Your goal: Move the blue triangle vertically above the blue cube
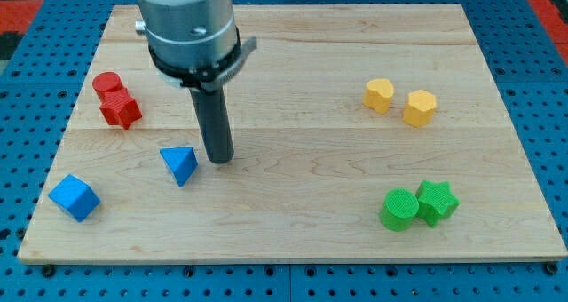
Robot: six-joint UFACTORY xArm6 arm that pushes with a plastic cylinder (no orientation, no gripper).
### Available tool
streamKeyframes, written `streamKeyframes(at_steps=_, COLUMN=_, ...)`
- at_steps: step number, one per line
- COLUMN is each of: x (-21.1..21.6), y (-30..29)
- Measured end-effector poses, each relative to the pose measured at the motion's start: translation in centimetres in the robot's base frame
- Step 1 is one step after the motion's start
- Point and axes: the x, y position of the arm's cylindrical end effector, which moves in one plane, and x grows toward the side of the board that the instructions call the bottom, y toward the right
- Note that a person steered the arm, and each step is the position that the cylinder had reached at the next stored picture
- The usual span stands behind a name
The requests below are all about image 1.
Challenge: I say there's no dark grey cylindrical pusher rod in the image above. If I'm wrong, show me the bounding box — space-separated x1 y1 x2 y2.
190 89 234 163

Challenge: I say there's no blue triangle block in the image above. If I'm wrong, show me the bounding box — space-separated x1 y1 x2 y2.
160 147 198 187

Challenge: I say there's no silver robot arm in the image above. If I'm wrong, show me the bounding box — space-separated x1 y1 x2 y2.
137 0 241 163

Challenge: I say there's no blue cube block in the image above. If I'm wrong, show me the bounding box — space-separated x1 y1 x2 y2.
48 174 100 223

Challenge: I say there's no red star block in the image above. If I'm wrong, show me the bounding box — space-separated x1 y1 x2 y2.
99 89 142 130

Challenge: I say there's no red cylinder block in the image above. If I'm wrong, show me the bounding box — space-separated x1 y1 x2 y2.
91 71 124 102

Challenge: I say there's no light wooden board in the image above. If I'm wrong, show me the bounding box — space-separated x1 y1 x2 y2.
19 4 567 265

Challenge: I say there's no yellow heart block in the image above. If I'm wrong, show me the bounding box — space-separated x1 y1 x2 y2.
362 78 394 114

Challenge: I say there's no yellow hexagon block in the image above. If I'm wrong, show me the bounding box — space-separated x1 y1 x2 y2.
402 90 437 127

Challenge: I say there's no green cylinder block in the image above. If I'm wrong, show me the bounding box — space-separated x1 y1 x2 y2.
379 188 419 232

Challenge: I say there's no green star block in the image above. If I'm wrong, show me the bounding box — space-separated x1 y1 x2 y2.
415 179 461 227

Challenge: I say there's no black clamp ring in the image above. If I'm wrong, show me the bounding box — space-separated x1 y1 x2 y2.
147 26 258 93

